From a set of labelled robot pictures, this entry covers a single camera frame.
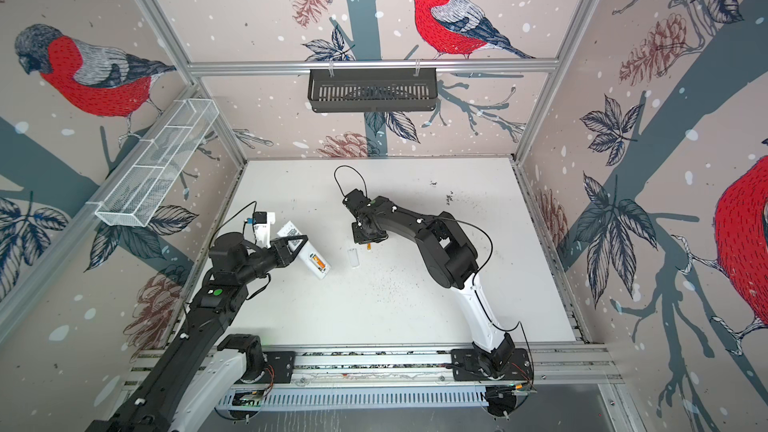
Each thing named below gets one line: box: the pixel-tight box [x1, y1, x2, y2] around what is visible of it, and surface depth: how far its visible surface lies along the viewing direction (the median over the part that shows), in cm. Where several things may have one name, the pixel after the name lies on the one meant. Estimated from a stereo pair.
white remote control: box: [277, 220, 332, 280], surface depth 79 cm
